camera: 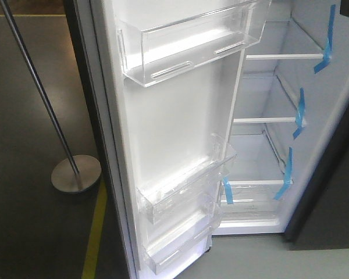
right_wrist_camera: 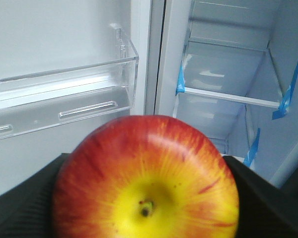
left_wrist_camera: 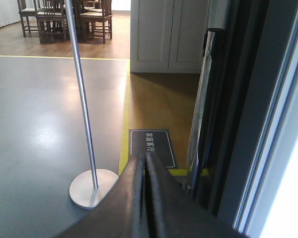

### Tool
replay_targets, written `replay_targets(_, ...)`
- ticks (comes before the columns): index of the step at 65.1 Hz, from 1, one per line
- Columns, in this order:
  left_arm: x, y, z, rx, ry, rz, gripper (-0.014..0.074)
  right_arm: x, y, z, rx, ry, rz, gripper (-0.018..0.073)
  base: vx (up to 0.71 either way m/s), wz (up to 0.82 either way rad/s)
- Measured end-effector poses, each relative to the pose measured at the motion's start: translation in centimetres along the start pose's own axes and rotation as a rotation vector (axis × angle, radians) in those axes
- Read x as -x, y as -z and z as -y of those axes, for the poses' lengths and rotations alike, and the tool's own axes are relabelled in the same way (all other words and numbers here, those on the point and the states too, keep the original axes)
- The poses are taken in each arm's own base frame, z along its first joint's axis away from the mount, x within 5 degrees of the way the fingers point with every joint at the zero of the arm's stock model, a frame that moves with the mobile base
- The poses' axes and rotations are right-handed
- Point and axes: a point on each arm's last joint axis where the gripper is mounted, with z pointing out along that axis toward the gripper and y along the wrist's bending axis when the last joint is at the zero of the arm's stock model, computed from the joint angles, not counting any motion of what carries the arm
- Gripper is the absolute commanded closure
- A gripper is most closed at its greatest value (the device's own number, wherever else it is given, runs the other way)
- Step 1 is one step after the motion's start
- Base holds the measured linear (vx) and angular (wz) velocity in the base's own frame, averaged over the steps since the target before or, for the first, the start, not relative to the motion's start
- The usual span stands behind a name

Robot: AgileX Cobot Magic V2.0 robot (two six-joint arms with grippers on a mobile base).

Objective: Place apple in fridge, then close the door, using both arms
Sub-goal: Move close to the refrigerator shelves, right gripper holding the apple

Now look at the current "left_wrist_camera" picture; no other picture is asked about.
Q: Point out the dark wooden dining chairs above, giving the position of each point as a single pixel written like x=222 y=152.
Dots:
x=92 y=18

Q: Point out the chrome stanchion post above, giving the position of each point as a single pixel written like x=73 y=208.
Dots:
x=199 y=117

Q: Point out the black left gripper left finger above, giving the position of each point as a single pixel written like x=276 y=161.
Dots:
x=120 y=212

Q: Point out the white cabinet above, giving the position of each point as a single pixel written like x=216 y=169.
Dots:
x=167 y=35

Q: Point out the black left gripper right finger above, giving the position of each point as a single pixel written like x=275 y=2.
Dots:
x=171 y=213

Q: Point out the matte silver pole stand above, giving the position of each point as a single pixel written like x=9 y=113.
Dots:
x=89 y=188

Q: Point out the dark floor sign sticker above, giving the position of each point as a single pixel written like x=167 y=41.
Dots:
x=158 y=141

